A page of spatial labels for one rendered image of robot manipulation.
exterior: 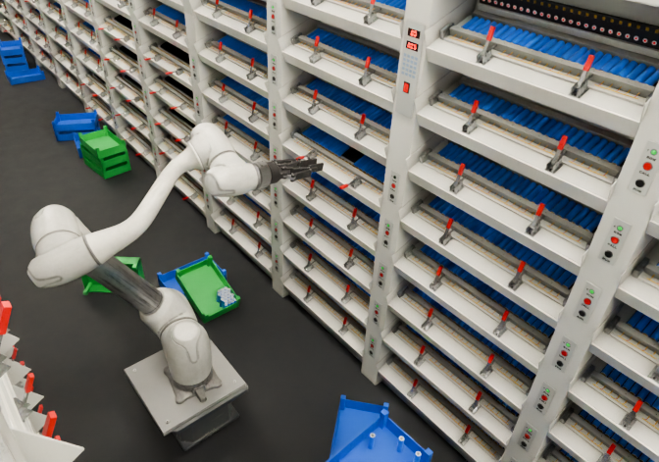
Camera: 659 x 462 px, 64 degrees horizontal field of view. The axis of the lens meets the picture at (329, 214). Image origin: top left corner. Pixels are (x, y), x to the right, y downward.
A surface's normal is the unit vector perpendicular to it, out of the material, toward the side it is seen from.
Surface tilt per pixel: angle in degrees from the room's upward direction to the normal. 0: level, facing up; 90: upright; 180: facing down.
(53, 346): 0
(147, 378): 2
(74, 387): 0
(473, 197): 21
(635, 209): 90
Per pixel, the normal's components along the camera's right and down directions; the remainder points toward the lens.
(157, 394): 0.06, -0.80
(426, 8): -0.77, 0.34
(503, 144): -0.23, -0.65
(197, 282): 0.25, -0.62
